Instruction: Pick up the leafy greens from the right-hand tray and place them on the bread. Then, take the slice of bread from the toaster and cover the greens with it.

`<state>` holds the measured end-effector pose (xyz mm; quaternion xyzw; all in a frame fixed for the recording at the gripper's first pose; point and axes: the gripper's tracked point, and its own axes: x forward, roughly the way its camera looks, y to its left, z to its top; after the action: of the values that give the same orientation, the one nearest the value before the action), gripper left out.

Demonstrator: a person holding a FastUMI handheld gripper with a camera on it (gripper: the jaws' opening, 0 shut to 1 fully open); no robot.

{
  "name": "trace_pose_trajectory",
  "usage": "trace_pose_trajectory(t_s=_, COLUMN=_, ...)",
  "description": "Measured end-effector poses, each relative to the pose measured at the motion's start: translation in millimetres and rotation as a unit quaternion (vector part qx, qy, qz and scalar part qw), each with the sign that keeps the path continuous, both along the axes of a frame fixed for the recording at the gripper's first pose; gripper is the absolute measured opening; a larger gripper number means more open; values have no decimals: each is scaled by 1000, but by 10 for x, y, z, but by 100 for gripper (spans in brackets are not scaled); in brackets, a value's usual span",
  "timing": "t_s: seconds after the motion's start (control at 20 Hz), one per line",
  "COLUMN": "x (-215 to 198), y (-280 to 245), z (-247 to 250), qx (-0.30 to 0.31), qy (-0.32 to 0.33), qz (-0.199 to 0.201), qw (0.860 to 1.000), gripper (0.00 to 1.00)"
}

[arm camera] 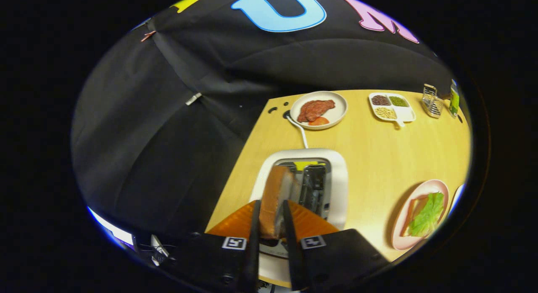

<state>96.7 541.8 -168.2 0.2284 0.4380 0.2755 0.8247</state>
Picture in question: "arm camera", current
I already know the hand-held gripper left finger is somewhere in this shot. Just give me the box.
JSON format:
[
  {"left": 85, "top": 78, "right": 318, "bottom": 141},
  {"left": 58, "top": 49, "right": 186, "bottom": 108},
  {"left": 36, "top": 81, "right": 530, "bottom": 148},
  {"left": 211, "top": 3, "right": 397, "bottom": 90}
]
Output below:
[{"left": 166, "top": 199, "right": 262, "bottom": 293}]

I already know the white round plate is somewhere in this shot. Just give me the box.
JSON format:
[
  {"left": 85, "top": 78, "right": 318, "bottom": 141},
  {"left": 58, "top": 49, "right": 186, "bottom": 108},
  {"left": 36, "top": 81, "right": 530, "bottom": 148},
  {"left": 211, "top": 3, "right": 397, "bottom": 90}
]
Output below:
[{"left": 289, "top": 91, "right": 348, "bottom": 130}]

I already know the square bread slice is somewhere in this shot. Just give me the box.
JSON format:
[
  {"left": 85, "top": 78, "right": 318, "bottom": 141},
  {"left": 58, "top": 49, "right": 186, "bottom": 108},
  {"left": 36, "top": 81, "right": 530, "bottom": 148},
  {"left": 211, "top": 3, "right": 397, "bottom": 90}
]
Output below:
[{"left": 401, "top": 195, "right": 429, "bottom": 237}]

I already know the green label plastic bottle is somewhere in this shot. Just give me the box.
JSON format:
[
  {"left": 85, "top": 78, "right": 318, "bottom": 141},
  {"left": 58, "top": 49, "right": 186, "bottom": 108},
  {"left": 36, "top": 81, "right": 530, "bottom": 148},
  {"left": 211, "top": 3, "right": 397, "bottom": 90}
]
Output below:
[{"left": 448, "top": 79, "right": 460, "bottom": 119}]

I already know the white toaster cable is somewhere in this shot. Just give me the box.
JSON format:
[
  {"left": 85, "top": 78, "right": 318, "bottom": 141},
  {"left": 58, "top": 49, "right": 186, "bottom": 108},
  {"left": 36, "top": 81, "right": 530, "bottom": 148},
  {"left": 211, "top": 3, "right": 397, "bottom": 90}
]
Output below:
[{"left": 286, "top": 112, "right": 309, "bottom": 150}]

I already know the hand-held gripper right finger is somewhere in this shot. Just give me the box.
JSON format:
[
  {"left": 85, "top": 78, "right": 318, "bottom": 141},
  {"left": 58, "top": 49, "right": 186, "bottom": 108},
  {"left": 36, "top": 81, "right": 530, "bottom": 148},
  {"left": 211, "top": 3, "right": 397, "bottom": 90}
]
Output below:
[{"left": 282, "top": 199, "right": 390, "bottom": 292}]

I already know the brown meat slice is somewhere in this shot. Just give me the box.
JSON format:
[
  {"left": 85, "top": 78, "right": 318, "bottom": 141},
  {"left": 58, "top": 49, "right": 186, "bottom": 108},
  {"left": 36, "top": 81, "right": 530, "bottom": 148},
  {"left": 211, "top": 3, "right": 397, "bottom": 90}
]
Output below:
[{"left": 297, "top": 100, "right": 336, "bottom": 123}]

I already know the pink round plate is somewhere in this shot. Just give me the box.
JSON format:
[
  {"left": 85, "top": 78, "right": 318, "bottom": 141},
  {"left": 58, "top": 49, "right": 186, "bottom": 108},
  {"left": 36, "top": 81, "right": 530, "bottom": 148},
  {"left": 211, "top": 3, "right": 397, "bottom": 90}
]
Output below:
[{"left": 391, "top": 179, "right": 450, "bottom": 251}]

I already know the round-topped bread slice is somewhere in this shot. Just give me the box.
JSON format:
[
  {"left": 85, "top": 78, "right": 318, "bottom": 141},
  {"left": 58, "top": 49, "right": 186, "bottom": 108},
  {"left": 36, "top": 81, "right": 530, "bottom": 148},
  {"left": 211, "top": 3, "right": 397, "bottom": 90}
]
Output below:
[{"left": 258, "top": 165, "right": 301, "bottom": 240}]

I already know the white toaster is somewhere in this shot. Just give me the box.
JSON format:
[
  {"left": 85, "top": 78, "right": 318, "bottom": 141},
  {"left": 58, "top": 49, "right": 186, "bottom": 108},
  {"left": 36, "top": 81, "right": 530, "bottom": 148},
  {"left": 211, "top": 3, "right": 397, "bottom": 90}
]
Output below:
[{"left": 249, "top": 148, "right": 349, "bottom": 285}]

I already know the metal utensil holder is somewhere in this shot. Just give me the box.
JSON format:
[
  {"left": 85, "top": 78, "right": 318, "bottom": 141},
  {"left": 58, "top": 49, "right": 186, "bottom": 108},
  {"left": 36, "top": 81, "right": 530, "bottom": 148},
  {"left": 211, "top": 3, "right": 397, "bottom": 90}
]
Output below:
[{"left": 422, "top": 84, "right": 444, "bottom": 119}]

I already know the green lettuce leaf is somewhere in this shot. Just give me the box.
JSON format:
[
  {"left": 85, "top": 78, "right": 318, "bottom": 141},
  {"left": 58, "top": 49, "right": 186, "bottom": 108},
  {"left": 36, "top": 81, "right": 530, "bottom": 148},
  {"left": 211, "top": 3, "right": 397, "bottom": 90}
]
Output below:
[{"left": 407, "top": 192, "right": 445, "bottom": 238}]

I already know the white square plate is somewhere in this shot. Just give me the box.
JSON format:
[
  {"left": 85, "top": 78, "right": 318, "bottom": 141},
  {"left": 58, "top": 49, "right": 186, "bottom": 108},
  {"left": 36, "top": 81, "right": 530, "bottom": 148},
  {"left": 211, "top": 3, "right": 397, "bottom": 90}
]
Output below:
[{"left": 447, "top": 183, "right": 465, "bottom": 218}]

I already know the white divided dish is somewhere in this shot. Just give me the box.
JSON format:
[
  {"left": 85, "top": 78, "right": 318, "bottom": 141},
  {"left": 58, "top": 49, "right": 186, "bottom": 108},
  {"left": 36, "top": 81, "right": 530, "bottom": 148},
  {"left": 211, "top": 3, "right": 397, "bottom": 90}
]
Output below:
[{"left": 369, "top": 92, "right": 417, "bottom": 128}]

